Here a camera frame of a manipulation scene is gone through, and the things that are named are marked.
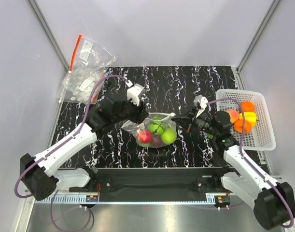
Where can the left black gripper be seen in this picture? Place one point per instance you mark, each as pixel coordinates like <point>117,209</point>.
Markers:
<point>140,112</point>

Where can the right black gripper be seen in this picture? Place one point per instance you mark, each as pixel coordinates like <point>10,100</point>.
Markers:
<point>186,122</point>

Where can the green apple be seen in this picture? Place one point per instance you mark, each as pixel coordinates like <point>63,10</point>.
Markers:
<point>168,136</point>

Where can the clear bag with white dots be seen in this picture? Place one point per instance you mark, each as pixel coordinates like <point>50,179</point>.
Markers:
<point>134,128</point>

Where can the green bell pepper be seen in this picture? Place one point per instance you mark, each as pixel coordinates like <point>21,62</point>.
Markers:
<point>156,126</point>

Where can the dark purple plum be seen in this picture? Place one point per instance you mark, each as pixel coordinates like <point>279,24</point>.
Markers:
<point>156,142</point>

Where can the red yellow pomegranate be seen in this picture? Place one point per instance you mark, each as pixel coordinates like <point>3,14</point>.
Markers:
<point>144,138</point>

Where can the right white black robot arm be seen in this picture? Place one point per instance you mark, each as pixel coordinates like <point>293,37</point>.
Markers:
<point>272,202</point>

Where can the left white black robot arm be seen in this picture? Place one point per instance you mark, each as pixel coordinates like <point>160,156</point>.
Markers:
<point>39,173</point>

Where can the clear bag with coloured zippers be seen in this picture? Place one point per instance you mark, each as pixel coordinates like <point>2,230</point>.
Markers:
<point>80,83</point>

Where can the clear bag with red zipper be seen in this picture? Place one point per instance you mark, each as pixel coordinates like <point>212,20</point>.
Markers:
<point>90,54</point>

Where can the orange fruit top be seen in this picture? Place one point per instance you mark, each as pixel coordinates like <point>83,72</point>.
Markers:
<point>248,106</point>

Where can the orange fruit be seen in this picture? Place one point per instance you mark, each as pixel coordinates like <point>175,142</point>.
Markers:
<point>239,126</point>
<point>248,106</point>

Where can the black marble pattern mat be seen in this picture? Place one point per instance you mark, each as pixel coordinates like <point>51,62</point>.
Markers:
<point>167,89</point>

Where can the peach fruit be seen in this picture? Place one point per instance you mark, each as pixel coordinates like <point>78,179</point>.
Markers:
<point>234,116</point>

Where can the orange fruit lower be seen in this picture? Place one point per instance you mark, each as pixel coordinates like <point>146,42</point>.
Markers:
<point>239,126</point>

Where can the yellow bell pepper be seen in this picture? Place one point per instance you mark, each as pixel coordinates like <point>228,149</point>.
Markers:
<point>250,118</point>

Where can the white plastic basket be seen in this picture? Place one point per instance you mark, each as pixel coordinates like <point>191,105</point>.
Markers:
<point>261,137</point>

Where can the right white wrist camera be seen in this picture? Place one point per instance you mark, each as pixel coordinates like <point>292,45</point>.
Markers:
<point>200,103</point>

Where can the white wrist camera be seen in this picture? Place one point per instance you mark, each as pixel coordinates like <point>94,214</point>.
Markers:
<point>134,93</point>
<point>200,103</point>

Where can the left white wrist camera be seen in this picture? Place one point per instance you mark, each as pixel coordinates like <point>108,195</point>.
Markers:
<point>134,93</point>

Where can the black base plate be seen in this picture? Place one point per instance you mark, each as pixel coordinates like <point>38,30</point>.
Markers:
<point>148,185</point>

